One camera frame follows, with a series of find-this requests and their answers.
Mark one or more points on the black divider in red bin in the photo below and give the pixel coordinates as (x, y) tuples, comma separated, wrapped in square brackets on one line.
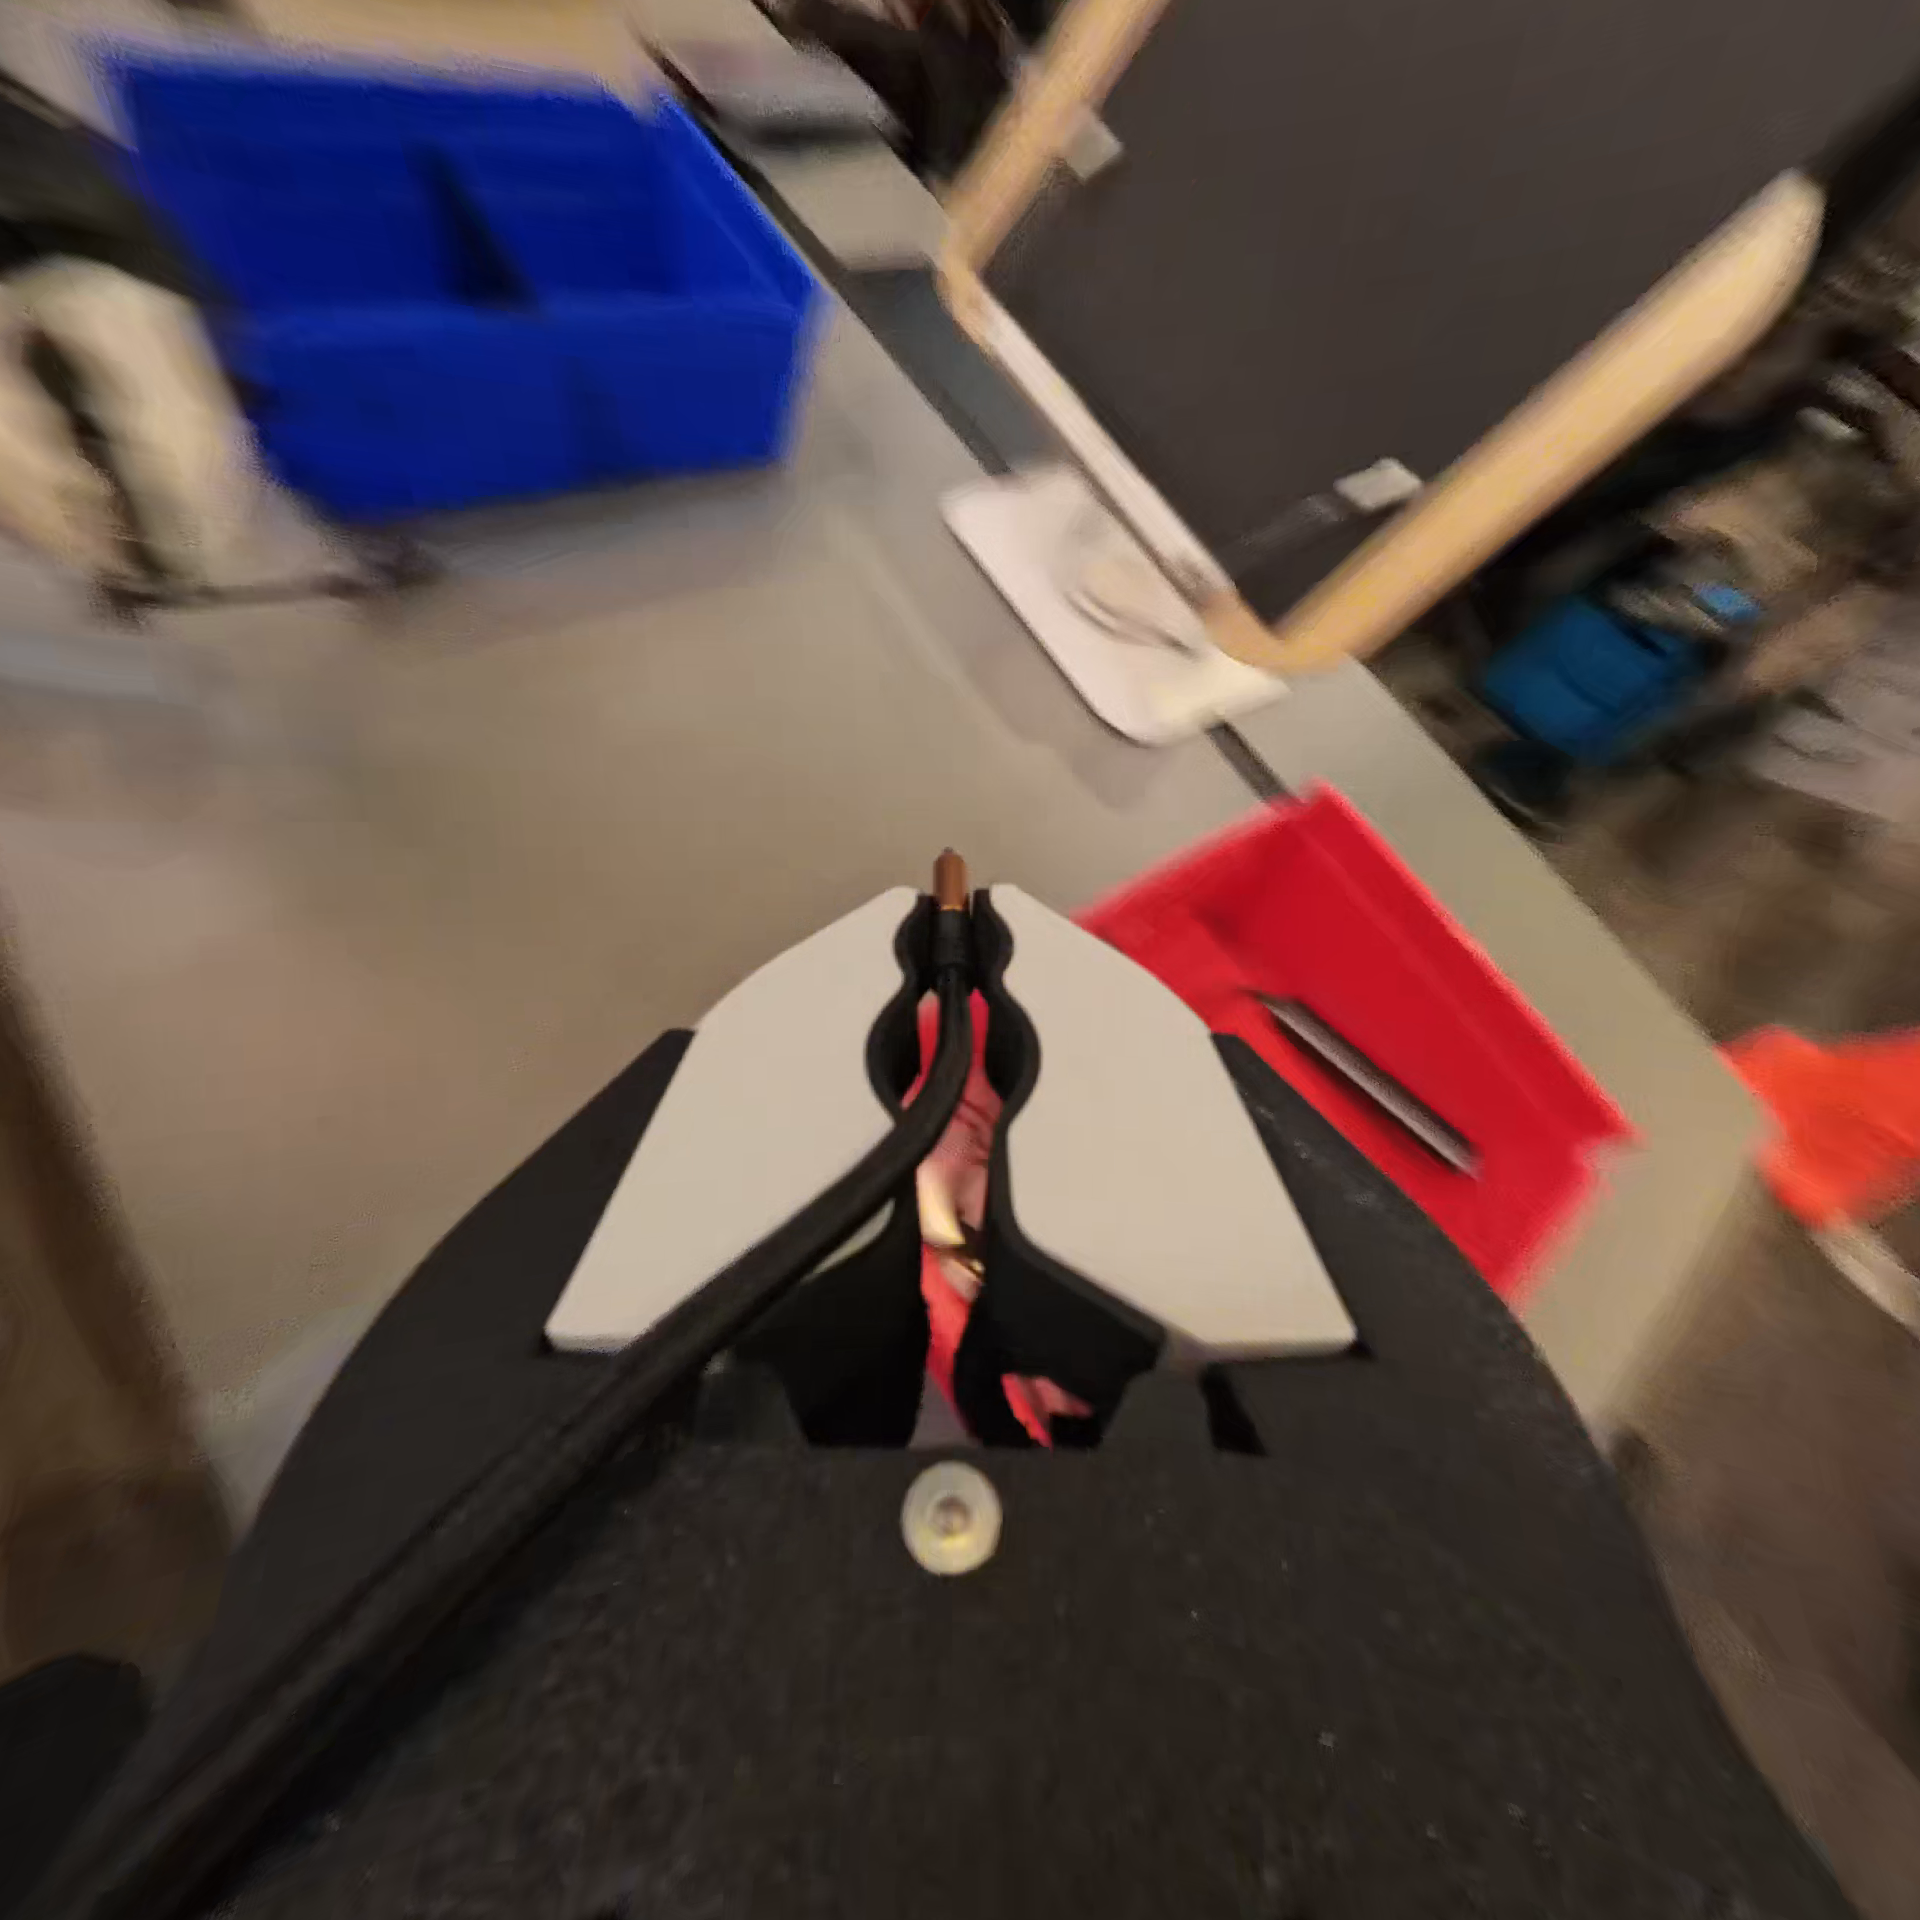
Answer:
[(1365, 1082)]

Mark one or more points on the grey desk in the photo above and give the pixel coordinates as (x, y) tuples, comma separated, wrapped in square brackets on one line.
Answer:
[(541, 811)]

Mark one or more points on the blue floor bag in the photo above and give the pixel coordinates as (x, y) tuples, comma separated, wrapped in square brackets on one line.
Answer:
[(1607, 676)]

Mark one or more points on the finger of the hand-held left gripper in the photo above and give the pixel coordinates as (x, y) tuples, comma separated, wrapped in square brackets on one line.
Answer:
[(105, 407)]

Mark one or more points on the orange traffic cone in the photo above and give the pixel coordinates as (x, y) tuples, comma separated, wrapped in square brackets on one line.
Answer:
[(1837, 1117)]

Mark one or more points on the red plastic bin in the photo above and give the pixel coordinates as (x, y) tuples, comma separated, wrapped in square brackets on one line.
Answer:
[(1350, 962)]

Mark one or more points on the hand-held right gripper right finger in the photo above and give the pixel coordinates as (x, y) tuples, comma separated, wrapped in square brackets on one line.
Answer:
[(1177, 1202)]

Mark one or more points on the blue plastic bin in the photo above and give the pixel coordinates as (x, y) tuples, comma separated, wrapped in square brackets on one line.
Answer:
[(482, 287)]

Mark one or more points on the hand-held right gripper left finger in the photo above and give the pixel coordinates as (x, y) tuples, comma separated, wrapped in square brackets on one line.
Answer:
[(736, 1202)]

